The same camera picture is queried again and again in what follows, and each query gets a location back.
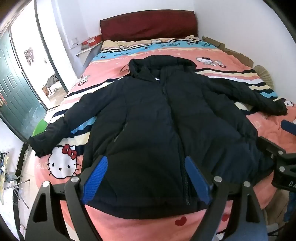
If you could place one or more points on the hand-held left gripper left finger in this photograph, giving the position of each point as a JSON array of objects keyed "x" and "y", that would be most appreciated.
[{"x": 97, "y": 176}]

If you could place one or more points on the striped cartoon cat printed blanket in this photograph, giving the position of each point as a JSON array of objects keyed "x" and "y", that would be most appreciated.
[{"x": 175, "y": 52}]

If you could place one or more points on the woven straw fan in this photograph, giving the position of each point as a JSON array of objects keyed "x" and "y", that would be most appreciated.
[{"x": 264, "y": 75}]

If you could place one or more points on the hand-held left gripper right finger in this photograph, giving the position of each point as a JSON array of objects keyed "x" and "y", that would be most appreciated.
[{"x": 196, "y": 178}]

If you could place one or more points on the green plastic stool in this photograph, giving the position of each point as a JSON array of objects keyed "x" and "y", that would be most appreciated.
[{"x": 39, "y": 127}]

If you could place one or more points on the white wall shelf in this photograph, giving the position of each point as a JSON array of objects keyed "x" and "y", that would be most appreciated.
[{"x": 89, "y": 49}]

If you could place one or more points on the metal stand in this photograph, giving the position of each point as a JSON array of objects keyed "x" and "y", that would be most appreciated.
[{"x": 19, "y": 185}]

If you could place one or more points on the black hooded puffer jacket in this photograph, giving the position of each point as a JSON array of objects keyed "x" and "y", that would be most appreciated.
[{"x": 148, "y": 120}]

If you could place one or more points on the dark red bed headboard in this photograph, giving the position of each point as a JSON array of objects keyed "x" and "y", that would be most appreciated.
[{"x": 148, "y": 25}]

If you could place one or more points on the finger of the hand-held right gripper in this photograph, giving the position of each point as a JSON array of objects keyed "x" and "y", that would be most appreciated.
[
  {"x": 270, "y": 146},
  {"x": 289, "y": 127}
]

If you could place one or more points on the dark green door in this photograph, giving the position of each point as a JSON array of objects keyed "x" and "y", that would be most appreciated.
[{"x": 16, "y": 92}]

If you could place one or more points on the red flat box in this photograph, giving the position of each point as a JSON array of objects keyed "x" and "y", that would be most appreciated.
[{"x": 92, "y": 39}]

